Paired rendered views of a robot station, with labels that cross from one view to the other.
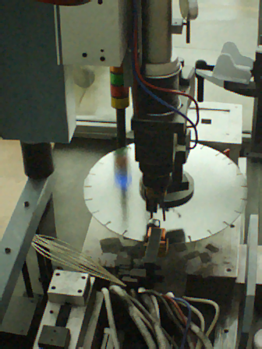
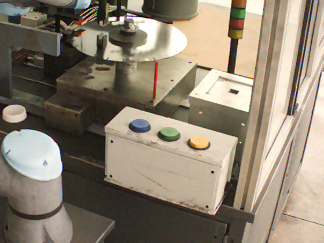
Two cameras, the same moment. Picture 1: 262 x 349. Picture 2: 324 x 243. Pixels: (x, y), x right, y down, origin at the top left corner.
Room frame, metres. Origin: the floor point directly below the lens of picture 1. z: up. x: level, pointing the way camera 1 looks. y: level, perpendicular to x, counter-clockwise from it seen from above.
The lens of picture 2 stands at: (1.41, -1.54, 1.58)
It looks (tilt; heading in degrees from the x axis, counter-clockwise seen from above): 31 degrees down; 102
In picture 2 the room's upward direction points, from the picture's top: 5 degrees clockwise
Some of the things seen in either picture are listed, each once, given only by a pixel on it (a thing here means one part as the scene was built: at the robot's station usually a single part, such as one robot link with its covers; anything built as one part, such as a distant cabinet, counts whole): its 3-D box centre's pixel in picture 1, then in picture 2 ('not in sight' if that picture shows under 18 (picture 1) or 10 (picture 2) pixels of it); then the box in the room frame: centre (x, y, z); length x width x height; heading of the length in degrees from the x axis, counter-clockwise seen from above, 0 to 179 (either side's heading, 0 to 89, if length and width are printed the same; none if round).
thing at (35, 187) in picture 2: not in sight; (29, 169); (0.99, -0.70, 0.91); 0.13 x 0.12 x 0.14; 8
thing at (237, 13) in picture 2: (119, 75); (238, 11); (1.30, 0.02, 1.05); 0.05 x 0.04 x 0.03; 80
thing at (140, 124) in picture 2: not in sight; (140, 126); (1.15, -0.44, 0.90); 0.04 x 0.04 x 0.02
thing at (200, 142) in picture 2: not in sight; (198, 143); (1.29, -0.46, 0.90); 0.04 x 0.04 x 0.02
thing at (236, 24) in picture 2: (119, 87); (236, 21); (1.30, 0.02, 1.02); 0.05 x 0.04 x 0.03; 80
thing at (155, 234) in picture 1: (154, 255); (69, 26); (0.82, -0.04, 0.95); 0.10 x 0.03 x 0.07; 170
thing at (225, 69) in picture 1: (223, 68); not in sight; (0.89, -0.15, 1.28); 0.09 x 0.03 x 0.06; 76
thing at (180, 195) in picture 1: (167, 181); (128, 33); (1.01, -0.07, 0.96); 0.11 x 0.11 x 0.03
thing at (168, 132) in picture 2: not in sight; (169, 135); (1.22, -0.45, 0.90); 0.04 x 0.04 x 0.02
